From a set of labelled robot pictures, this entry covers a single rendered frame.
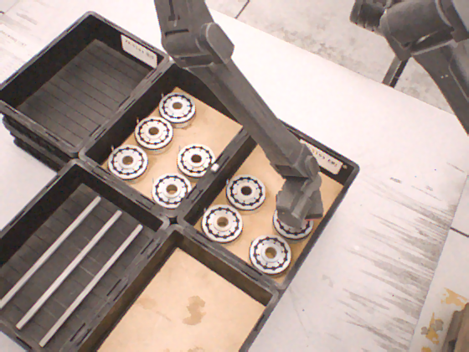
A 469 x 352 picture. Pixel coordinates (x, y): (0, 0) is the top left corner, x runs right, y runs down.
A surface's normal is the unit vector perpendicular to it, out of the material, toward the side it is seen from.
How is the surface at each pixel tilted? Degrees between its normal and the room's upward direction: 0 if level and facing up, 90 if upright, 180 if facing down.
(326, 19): 0
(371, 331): 0
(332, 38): 0
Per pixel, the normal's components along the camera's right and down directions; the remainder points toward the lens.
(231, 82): 0.74, 0.12
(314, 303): 0.07, -0.49
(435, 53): -0.51, 0.70
